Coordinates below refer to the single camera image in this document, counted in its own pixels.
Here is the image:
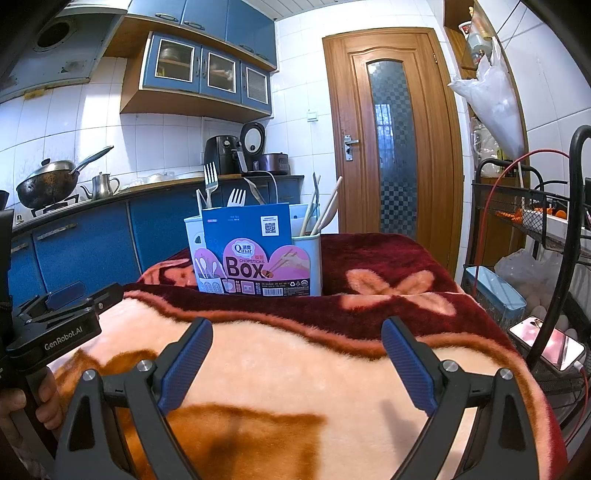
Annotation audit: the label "clear plastic bag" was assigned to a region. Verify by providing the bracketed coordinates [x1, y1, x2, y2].
[495, 249, 566, 301]

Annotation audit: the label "person's left hand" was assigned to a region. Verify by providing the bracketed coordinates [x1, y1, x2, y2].
[0, 364, 64, 435]

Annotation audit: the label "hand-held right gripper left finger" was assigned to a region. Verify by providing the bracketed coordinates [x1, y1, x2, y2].
[53, 318, 214, 480]

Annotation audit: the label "clear plastic bottle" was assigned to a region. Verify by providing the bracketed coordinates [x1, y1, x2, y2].
[465, 30, 492, 63]

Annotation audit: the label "wooden door with glass pane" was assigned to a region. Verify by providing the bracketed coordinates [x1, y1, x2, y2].
[322, 27, 465, 282]

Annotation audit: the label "blue glass-door wall cabinet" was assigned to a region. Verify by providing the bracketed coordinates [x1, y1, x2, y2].
[120, 31, 273, 118]

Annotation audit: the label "grey range hood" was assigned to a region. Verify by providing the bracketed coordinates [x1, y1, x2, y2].
[0, 0, 130, 104]

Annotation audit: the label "black metal rack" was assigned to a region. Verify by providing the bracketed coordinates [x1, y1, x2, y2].
[471, 124, 591, 444]

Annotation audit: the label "clear glass bowl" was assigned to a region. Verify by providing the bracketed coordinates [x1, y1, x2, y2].
[129, 171, 181, 188]

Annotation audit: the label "wooden shelf unit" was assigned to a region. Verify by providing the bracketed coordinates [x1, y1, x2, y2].
[443, 0, 529, 278]

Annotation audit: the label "smartphone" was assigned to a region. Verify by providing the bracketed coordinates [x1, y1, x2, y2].
[508, 315, 587, 372]

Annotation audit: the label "rice cooker with open lid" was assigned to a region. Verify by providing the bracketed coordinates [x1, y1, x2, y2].
[240, 122, 291, 176]

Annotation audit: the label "black air fryer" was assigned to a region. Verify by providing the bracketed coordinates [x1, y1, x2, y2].
[204, 135, 247, 176]

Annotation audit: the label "metal kettle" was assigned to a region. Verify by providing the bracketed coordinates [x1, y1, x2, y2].
[81, 172, 120, 200]

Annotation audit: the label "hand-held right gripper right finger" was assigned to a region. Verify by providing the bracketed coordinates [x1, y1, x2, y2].
[381, 316, 540, 480]

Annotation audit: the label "red cable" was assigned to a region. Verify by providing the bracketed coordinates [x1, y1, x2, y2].
[478, 149, 591, 462]

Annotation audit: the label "wooden chopstick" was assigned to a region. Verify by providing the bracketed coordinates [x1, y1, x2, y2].
[311, 175, 344, 236]

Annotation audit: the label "metal wok with lid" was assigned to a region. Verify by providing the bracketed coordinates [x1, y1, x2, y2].
[16, 145, 115, 209]

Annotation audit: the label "blue upper wall cabinets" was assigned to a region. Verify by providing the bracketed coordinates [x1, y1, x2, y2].
[104, 0, 278, 70]

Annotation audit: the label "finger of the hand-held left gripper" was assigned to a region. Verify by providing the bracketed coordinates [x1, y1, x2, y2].
[18, 284, 99, 320]
[55, 283, 124, 319]

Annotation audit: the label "blue base cabinets with counter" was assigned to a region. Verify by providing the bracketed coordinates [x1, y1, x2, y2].
[7, 174, 305, 305]

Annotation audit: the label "white plastic bag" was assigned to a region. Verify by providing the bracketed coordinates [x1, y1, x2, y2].
[447, 39, 528, 160]

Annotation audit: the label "white power cable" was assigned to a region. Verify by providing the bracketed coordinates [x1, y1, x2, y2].
[247, 170, 279, 204]

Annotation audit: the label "pale blue utensil holder box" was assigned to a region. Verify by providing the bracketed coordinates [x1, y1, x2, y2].
[184, 203, 322, 297]

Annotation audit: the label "light blue container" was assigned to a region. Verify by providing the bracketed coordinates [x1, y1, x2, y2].
[463, 265, 527, 328]

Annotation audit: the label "gas stove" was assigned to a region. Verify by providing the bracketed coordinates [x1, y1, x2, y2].
[30, 194, 81, 217]

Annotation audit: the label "metal fork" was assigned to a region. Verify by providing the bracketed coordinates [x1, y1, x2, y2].
[202, 162, 219, 209]

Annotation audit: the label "red floral blanket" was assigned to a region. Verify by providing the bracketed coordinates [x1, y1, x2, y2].
[48, 233, 568, 480]

